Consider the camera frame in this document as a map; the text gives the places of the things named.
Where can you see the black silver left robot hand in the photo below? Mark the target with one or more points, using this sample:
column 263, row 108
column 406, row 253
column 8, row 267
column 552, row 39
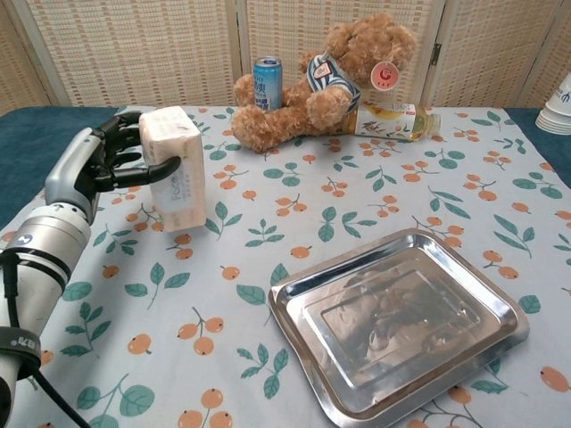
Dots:
column 76, row 169

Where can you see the white Face tissue pack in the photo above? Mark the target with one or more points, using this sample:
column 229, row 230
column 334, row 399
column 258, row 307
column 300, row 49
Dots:
column 183, row 196

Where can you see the floral fruit print tablecloth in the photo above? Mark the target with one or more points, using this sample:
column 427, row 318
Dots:
column 267, row 200

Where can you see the teal table cover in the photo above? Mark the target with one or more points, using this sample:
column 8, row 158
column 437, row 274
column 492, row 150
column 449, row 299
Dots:
column 27, row 134

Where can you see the woven folding screen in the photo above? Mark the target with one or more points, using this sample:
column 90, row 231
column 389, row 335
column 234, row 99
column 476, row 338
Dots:
column 134, row 44

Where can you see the blue drink can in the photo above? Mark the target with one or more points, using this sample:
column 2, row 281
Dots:
column 266, row 84

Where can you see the brown teddy bear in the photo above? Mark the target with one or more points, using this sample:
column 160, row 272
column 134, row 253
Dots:
column 285, row 111

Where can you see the clear yellow tea bottle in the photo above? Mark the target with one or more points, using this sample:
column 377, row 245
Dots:
column 388, row 122

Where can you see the round pink hang tag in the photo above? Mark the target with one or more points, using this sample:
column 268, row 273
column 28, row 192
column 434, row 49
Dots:
column 384, row 75

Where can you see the small stainless steel tray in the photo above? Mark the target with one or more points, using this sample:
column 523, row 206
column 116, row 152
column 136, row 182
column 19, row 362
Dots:
column 392, row 330

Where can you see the metal screen hinge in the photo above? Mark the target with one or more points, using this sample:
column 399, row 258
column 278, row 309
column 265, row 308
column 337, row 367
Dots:
column 436, row 54

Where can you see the large stainless steel tray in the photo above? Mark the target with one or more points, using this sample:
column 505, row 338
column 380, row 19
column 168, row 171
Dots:
column 521, row 333

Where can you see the white paper cup stack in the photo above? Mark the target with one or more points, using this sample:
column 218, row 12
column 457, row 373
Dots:
column 557, row 111

